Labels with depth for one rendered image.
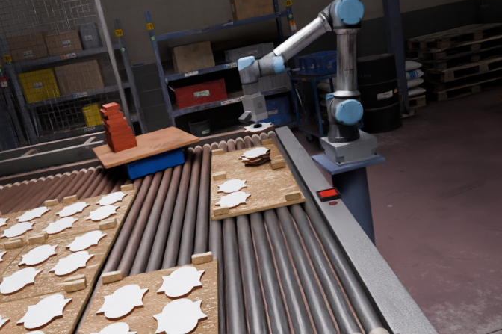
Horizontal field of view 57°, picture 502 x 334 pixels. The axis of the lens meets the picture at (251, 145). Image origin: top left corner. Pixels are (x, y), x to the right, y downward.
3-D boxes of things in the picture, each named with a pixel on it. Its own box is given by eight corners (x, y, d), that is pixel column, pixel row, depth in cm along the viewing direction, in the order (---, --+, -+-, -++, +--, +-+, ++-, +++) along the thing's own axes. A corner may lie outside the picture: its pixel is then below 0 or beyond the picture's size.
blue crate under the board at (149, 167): (170, 152, 273) (166, 137, 271) (187, 163, 246) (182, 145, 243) (119, 167, 262) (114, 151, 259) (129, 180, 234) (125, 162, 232)
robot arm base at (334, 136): (349, 131, 229) (346, 112, 226) (366, 137, 215) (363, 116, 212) (323, 139, 225) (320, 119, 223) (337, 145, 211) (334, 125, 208)
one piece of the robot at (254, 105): (229, 92, 198) (236, 128, 202) (240, 92, 190) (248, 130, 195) (251, 85, 204) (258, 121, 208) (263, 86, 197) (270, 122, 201)
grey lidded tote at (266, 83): (283, 82, 655) (280, 65, 648) (292, 84, 621) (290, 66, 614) (250, 90, 642) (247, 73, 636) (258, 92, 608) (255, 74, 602)
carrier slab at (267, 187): (287, 168, 207) (287, 164, 207) (305, 202, 168) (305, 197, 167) (211, 184, 206) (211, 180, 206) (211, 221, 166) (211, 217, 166)
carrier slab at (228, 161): (275, 145, 247) (274, 142, 247) (287, 167, 208) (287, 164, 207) (211, 158, 246) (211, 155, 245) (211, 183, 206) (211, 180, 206)
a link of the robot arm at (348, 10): (355, 119, 212) (356, -5, 198) (364, 126, 197) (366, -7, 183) (329, 121, 211) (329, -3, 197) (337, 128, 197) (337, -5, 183)
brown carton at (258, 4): (268, 16, 628) (264, -9, 620) (276, 14, 592) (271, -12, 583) (233, 22, 620) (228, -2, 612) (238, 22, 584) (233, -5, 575)
